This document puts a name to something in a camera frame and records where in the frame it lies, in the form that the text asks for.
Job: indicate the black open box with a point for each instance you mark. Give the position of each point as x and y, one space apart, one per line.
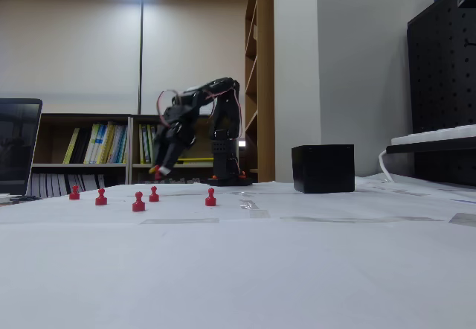
323 169

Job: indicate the red pawn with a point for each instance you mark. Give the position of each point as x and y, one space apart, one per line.
158 174
154 196
100 199
210 200
74 194
138 205

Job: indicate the black laptop screen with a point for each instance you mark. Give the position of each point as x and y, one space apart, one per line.
16 146

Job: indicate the black pegboard panel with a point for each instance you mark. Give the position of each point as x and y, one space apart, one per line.
439 64

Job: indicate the tall wooden bookshelf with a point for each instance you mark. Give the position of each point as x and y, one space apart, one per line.
266 46

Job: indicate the blue white book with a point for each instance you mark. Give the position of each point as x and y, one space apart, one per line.
105 143

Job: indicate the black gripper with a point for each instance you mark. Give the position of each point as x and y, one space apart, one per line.
174 138

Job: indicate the white binder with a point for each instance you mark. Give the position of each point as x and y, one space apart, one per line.
36 185
49 185
101 181

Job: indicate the white power strip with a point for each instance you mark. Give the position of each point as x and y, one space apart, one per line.
439 133

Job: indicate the yellow binder green label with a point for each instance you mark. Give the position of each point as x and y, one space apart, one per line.
143 144
151 146

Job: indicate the white paper table cover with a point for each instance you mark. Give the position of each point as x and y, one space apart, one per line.
238 269

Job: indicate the white yellow paperback book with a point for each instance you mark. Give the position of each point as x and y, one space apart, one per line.
93 143

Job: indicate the thin yellow book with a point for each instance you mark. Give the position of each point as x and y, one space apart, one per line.
71 146

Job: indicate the clear tape strip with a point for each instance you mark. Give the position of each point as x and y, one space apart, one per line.
259 213
248 205
465 220

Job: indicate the white green book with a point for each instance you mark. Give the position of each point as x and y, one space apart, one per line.
119 144

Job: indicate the black shelf rail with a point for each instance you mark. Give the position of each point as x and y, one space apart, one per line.
427 146

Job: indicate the black book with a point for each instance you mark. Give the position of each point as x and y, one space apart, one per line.
81 146

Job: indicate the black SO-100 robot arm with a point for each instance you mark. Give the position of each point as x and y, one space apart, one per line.
223 150

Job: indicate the black wall conduit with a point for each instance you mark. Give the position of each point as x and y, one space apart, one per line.
141 46

